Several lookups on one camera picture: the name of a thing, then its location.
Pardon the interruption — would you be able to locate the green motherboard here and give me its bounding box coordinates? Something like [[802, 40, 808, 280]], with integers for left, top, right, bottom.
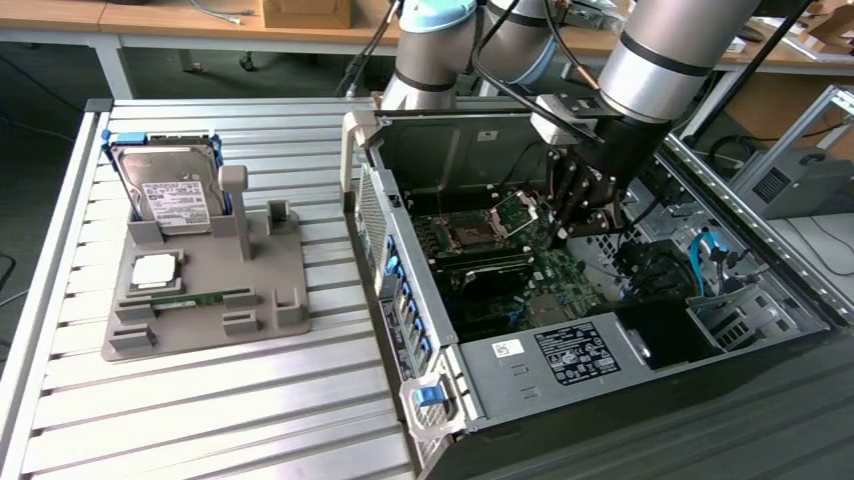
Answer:
[[409, 192, 606, 341]]

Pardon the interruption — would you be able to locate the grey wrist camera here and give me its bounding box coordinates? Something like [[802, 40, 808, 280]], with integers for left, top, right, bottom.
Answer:
[[530, 93, 600, 146]]

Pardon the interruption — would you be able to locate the open grey PC case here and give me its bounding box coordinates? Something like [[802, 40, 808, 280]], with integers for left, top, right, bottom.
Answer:
[[340, 97, 854, 480]]

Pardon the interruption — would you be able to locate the small metal disk bay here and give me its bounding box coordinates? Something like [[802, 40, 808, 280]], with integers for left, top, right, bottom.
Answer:
[[686, 285, 787, 354]]

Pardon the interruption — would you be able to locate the cluttered wooden desk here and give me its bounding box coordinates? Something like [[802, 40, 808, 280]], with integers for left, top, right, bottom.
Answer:
[[712, 0, 854, 144]]

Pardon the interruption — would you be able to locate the black wire bundle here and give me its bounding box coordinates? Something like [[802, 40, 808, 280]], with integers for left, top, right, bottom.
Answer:
[[610, 219, 699, 301]]

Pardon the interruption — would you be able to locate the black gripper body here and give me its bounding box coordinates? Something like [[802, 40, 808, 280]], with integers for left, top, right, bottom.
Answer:
[[586, 116, 672, 194]]

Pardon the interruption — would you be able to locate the black stand pole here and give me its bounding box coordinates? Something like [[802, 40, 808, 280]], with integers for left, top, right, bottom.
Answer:
[[679, 0, 819, 146]]

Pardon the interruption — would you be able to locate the grey computer tower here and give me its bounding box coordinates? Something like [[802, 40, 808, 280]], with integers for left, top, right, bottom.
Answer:
[[730, 147, 854, 221]]

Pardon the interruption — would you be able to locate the CPU socket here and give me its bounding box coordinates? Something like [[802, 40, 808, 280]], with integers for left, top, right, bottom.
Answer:
[[443, 209, 515, 254]]

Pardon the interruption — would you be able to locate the black hanging cable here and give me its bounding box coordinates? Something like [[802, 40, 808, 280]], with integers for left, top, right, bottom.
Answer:
[[339, 0, 401, 101]]

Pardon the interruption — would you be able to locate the grey parts rack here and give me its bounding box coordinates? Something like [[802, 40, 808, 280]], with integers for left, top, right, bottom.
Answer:
[[99, 163, 313, 364]]

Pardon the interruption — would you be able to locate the hard disk in blue carrier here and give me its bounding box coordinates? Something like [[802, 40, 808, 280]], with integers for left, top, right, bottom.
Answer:
[[99, 130, 232, 237]]

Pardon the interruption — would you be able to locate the blue wire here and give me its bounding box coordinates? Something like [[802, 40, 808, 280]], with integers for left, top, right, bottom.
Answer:
[[688, 228, 728, 301]]

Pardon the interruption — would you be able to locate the black monitor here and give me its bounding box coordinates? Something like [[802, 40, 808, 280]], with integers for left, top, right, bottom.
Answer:
[[736, 0, 802, 42]]

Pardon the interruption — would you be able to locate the graphics card with metal bracket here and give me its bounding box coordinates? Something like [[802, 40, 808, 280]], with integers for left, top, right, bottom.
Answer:
[[432, 259, 535, 314]]

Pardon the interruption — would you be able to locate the silver CPU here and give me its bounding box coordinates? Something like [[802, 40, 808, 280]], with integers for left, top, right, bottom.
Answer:
[[129, 253, 183, 292]]

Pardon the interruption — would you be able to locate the cardboard box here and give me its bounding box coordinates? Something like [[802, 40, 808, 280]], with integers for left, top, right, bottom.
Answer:
[[261, 0, 353, 30]]

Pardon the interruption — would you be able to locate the green RAM stick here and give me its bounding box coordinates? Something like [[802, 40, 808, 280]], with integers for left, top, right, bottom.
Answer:
[[119, 292, 245, 309]]

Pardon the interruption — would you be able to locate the metal socket cover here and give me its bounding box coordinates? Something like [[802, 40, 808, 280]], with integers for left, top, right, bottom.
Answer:
[[488, 191, 540, 236]]

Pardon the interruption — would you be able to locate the wooden desk with grey legs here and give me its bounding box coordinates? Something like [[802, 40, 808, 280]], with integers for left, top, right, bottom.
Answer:
[[0, 0, 401, 101]]

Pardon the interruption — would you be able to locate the grey power supply unit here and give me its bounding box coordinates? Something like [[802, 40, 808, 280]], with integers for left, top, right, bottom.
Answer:
[[458, 312, 652, 419]]

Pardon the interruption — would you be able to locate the black camera cable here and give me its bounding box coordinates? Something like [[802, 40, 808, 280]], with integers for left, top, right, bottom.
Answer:
[[470, 0, 602, 146]]

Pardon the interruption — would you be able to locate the white cable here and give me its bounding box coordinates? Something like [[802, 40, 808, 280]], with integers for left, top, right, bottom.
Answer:
[[188, 0, 259, 25]]

